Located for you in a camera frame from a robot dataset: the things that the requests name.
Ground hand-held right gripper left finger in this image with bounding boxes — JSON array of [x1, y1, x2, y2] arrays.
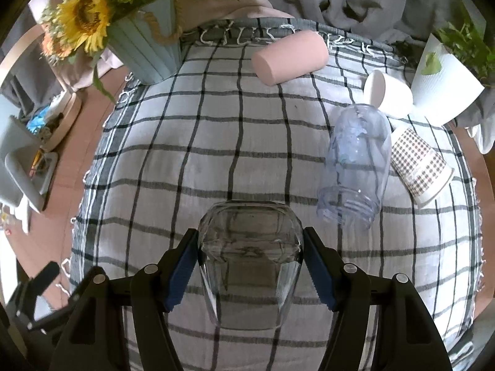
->
[[49, 228, 199, 371]]

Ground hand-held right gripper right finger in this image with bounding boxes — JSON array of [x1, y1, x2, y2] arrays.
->
[[302, 226, 453, 371]]

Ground brown checkered paper cup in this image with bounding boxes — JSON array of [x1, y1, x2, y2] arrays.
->
[[390, 126, 455, 207]]

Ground green leafy plant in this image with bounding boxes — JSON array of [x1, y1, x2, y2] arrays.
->
[[421, 0, 495, 89]]

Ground checkered tablecloth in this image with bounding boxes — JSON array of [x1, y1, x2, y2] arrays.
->
[[62, 17, 486, 371]]

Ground pink cup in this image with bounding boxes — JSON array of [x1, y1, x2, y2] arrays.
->
[[251, 30, 329, 86]]

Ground clear glass cup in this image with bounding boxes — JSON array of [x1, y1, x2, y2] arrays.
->
[[197, 200, 305, 331]]

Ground sunflower bouquet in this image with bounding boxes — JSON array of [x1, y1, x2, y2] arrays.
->
[[41, 0, 256, 103]]

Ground light blue ribbed flower pot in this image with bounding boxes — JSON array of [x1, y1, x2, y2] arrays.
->
[[107, 0, 183, 85]]

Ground white plant pot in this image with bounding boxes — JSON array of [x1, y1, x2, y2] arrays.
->
[[411, 33, 486, 126]]

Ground grey plastic organiser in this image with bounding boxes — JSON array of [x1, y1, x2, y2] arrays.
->
[[0, 95, 58, 234]]

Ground clear blue plastic cup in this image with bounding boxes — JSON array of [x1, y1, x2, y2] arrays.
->
[[316, 104, 392, 229]]

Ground white cup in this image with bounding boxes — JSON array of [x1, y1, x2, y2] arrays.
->
[[364, 70, 414, 118]]

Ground round wooden tray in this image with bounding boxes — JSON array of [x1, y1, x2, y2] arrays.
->
[[37, 92, 83, 152]]

